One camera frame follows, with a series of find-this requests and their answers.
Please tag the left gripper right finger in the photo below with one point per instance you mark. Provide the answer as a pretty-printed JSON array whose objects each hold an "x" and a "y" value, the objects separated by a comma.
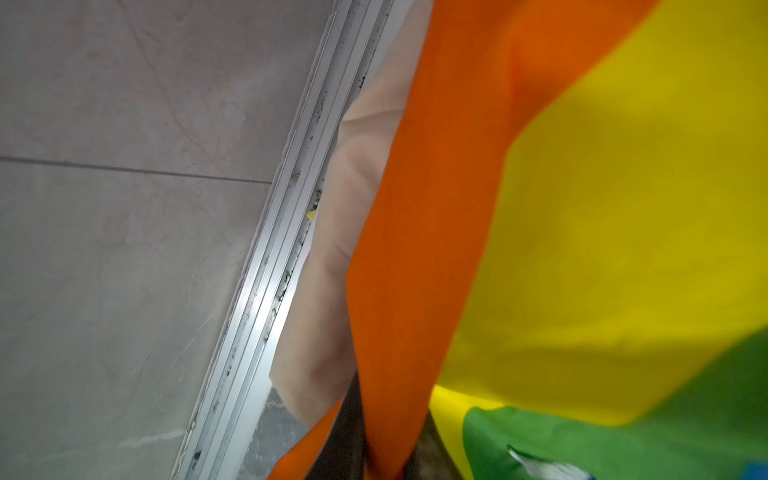
[{"x": 430, "y": 459}]

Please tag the beige drawstring shorts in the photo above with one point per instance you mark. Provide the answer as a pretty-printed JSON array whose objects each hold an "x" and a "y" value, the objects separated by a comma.
[{"x": 315, "y": 360}]

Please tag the rainbow coloured shorts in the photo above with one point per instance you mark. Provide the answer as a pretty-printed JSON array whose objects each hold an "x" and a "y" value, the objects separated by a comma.
[{"x": 566, "y": 259}]

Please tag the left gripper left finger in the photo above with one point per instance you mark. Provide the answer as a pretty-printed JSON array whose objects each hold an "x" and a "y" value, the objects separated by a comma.
[{"x": 342, "y": 456}]

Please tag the aluminium frame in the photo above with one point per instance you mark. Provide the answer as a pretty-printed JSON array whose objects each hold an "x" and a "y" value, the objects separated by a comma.
[{"x": 354, "y": 44}]

